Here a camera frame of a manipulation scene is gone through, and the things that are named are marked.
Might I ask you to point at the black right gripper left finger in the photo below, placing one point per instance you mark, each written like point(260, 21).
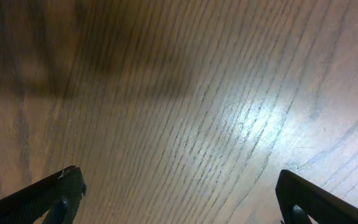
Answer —
point(57, 196)

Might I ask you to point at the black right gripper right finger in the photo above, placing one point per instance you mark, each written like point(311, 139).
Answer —
point(300, 201)

